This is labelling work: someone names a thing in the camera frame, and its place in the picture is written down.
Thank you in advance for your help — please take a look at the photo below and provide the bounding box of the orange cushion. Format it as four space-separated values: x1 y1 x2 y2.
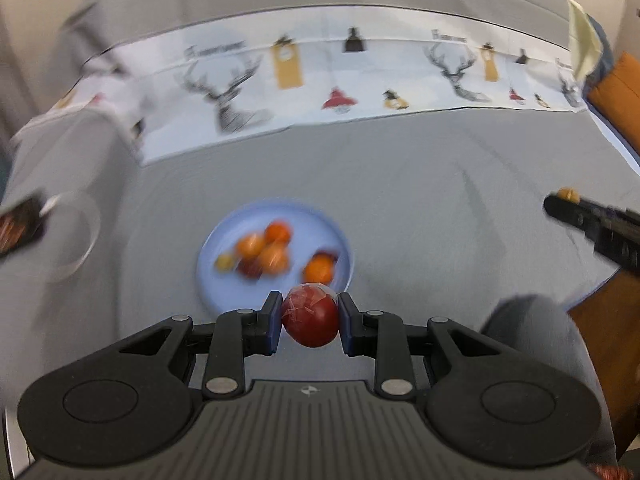
586 51 640 162

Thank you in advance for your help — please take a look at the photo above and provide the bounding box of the blue plate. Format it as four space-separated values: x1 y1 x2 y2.
196 198 355 313

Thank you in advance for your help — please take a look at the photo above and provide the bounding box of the clear glass bowl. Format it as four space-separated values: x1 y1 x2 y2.
42 191 102 282

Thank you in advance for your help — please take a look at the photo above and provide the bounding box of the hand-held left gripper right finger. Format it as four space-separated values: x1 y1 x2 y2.
338 292 502 397

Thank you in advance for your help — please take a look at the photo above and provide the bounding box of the white printed cloth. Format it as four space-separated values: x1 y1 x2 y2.
10 2 590 167

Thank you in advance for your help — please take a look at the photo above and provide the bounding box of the grey sheet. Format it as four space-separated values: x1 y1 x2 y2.
0 105 640 411

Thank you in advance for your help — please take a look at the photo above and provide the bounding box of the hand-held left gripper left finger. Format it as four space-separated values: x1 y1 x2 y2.
117 291 284 397

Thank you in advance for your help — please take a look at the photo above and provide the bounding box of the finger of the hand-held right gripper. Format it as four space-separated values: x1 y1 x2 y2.
543 194 601 235

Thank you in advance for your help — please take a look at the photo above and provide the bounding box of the cream cloth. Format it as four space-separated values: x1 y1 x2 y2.
566 0 603 83

